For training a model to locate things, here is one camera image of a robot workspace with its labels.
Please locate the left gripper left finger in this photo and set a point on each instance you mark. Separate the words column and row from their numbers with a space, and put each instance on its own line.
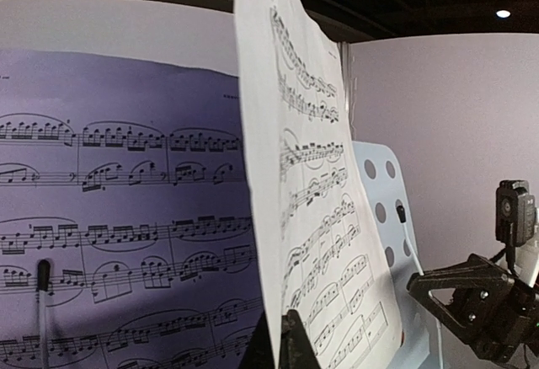
column 258, row 354

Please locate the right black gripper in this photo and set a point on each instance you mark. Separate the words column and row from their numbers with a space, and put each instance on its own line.
column 482, row 305

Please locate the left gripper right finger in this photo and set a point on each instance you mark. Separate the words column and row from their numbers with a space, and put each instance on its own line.
column 296, row 351

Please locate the white sheet music page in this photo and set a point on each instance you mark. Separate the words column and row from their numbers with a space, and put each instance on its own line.
column 319, row 249

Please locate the light blue music stand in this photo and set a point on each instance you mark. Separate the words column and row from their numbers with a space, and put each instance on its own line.
column 391, row 217

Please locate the purple sheet music page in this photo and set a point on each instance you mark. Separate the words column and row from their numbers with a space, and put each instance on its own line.
column 125, row 212

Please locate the right aluminium corner post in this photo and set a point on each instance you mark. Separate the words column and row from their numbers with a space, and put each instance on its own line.
column 348, row 80

